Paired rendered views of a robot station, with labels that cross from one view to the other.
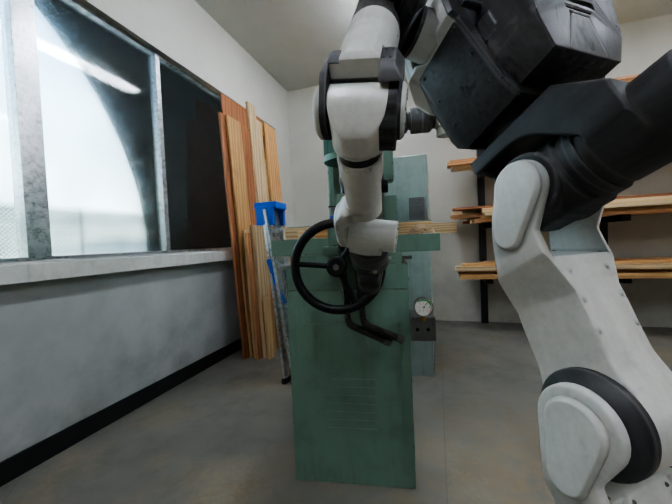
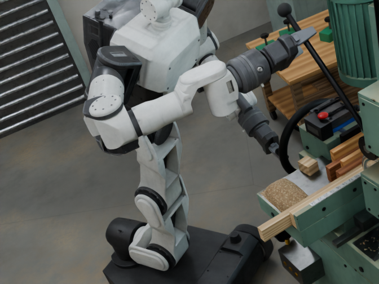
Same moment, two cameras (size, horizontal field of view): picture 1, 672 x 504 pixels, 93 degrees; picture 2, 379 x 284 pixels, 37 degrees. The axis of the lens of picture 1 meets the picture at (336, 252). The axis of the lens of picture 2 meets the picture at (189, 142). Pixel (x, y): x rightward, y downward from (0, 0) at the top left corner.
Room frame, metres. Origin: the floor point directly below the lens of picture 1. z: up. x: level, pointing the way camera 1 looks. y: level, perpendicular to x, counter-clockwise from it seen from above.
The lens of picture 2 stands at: (2.15, -1.00, 1.95)
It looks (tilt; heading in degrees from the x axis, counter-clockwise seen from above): 33 degrees down; 155
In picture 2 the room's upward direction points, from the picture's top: 20 degrees counter-clockwise
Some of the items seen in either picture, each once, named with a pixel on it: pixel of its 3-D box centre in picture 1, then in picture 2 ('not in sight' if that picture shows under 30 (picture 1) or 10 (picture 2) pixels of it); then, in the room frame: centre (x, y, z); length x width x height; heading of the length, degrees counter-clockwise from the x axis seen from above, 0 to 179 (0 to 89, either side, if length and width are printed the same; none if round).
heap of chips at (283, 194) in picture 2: (421, 228); (285, 192); (1.16, -0.31, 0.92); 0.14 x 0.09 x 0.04; 171
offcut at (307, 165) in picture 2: not in sight; (308, 165); (1.13, -0.20, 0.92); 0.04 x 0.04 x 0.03; 86
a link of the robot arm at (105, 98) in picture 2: not in sight; (108, 111); (0.95, -0.61, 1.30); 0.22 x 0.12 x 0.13; 146
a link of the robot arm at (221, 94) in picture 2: (439, 119); (224, 84); (1.12, -0.38, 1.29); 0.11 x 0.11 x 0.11; 81
